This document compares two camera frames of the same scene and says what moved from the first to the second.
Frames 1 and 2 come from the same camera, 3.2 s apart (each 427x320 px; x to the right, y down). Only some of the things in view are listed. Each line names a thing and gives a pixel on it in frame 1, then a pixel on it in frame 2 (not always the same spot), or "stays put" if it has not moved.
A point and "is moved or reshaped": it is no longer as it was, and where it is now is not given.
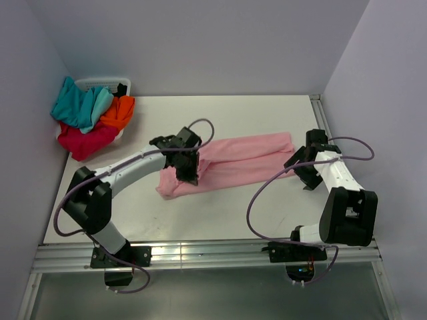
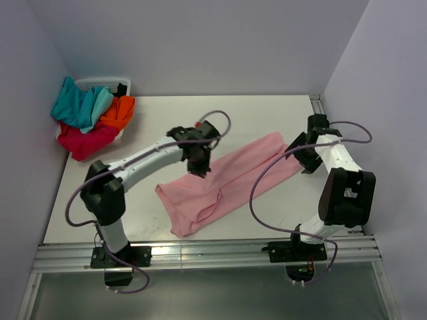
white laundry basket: (111, 83) stays put
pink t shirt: (233, 160) is moved or reshaped
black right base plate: (279, 251) stays put
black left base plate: (139, 255) stays put
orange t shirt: (120, 113) stays put
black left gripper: (191, 175) to (203, 170)
